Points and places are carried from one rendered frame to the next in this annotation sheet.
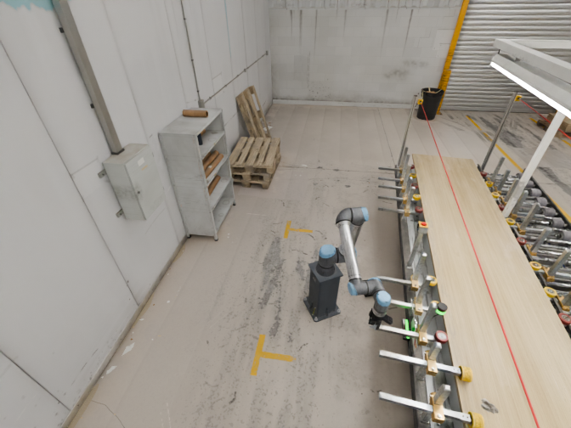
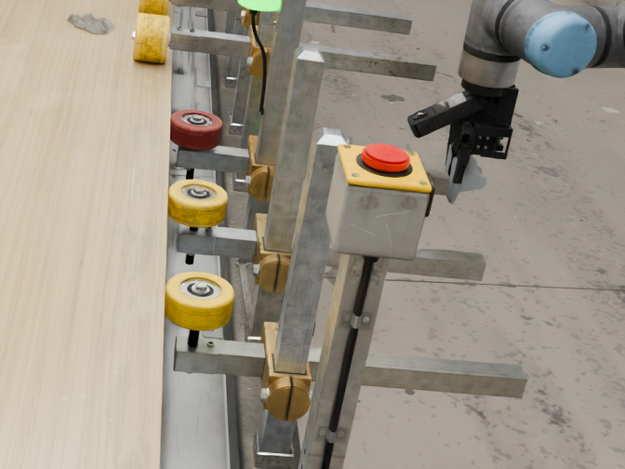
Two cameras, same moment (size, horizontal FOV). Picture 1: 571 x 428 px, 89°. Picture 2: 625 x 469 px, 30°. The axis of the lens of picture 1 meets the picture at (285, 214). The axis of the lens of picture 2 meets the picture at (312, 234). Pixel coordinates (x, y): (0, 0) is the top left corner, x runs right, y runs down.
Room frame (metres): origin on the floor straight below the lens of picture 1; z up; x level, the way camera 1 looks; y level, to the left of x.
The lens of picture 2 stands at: (2.65, -1.57, 1.60)
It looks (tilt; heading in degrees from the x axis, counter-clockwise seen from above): 27 degrees down; 155
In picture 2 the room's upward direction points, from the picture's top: 11 degrees clockwise
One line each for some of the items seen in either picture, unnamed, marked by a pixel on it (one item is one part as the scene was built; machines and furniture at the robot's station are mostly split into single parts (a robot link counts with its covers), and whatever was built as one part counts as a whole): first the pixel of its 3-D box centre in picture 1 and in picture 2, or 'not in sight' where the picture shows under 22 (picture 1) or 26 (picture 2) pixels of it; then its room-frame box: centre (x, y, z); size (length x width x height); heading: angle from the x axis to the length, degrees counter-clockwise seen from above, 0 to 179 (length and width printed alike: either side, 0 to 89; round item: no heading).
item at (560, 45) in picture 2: (375, 287); (551, 35); (1.29, -0.61, 1.14); 0.12 x 0.12 x 0.09; 5
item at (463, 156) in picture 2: not in sight; (461, 155); (1.19, -0.65, 0.91); 0.05 x 0.02 x 0.09; 165
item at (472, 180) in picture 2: not in sight; (468, 181); (1.19, -0.62, 0.86); 0.06 x 0.03 x 0.09; 75
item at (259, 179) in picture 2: (421, 335); (261, 167); (1.11, -0.94, 0.85); 0.13 x 0.06 x 0.05; 165
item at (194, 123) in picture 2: (439, 340); (192, 150); (1.06, -1.05, 0.85); 0.08 x 0.08 x 0.11
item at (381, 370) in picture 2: (403, 282); (352, 368); (1.60, -0.98, 0.81); 0.43 x 0.03 x 0.04; 75
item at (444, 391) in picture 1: (433, 405); (253, 33); (0.65, -0.82, 0.90); 0.03 x 0.03 x 0.48; 75
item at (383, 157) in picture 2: not in sight; (384, 161); (1.87, -1.14, 1.22); 0.04 x 0.04 x 0.02
